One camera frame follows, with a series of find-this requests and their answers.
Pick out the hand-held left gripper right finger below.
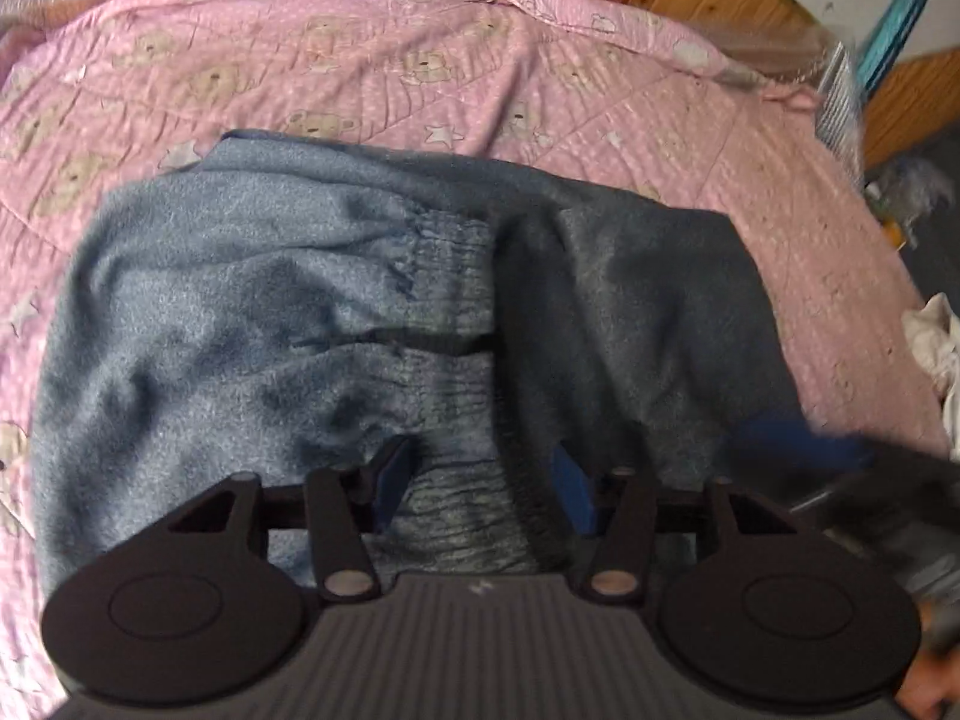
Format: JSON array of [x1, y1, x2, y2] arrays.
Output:
[[551, 442, 807, 605]]

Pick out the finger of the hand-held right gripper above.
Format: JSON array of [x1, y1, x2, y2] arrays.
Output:
[[731, 412, 875, 470]]

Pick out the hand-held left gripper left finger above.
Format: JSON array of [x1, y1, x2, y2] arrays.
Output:
[[169, 435, 417, 605]]

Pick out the grey fleece pants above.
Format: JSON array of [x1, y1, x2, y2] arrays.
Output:
[[30, 131, 807, 593]]

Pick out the person's right hand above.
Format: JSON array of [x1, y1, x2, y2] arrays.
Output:
[[896, 645, 960, 720]]

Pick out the white crumpled cloth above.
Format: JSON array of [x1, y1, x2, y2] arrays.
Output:
[[904, 292, 960, 398]]

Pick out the grey fuzzy object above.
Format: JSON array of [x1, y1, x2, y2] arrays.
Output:
[[870, 157, 953, 241]]

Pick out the grey mesh fabric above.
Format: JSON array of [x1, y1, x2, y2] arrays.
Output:
[[814, 37, 863, 181]]

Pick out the teal book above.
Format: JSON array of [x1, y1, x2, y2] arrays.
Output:
[[855, 0, 931, 91]]

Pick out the pink bear print blanket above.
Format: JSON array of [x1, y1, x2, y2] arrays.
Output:
[[0, 0, 953, 720]]

